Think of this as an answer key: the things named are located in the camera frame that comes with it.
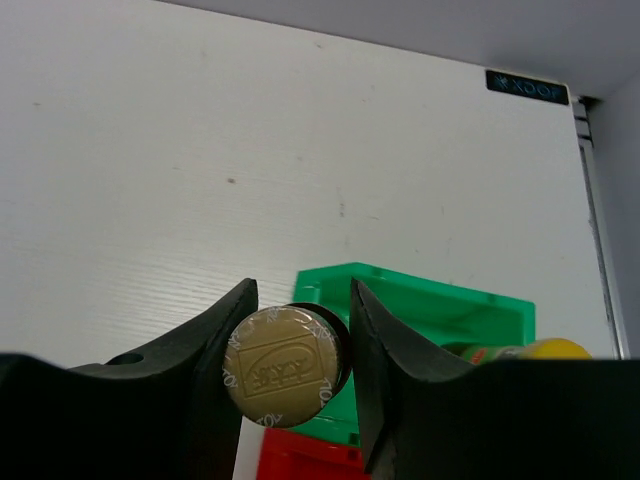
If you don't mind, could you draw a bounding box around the red plastic bin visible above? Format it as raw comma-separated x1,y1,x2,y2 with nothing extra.
256,429,371,480

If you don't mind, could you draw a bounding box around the small yellow label bottle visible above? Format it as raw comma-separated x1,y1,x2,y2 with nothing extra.
222,302,353,428

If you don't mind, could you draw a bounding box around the yellow cap sauce bottle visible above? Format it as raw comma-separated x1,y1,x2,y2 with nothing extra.
443,338,592,365

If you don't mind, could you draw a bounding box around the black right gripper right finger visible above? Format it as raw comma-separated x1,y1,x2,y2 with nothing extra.
349,281,639,479

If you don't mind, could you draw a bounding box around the right blue table label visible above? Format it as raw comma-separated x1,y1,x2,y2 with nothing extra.
485,69,570,105

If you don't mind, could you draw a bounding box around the green plastic bin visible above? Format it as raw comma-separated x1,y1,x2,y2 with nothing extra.
279,261,536,446

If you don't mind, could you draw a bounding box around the aluminium table right rail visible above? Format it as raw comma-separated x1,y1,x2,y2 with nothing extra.
571,96,631,360

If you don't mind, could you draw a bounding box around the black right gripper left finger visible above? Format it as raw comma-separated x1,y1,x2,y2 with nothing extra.
1,279,258,479

